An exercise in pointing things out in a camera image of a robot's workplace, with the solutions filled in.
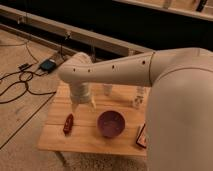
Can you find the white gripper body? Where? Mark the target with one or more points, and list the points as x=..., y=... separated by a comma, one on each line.
x=80, y=93

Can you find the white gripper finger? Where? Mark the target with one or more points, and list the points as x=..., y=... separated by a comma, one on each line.
x=92, y=104
x=74, y=107

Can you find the purple ceramic bowl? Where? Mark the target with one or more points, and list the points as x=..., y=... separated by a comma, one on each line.
x=111, y=124

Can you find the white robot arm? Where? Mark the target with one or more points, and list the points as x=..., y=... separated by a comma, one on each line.
x=179, y=112

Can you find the clear plastic cup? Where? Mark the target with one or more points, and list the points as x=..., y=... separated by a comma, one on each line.
x=107, y=89

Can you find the wooden table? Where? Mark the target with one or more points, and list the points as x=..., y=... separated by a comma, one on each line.
x=85, y=136

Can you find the blue power adapter box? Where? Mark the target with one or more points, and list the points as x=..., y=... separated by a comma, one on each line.
x=47, y=65

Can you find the clear plastic bottle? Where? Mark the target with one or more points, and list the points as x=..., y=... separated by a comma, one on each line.
x=139, y=97

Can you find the small black plug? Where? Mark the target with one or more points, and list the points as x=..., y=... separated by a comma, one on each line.
x=24, y=66

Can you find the red and white box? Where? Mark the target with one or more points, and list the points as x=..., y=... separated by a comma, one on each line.
x=141, y=139

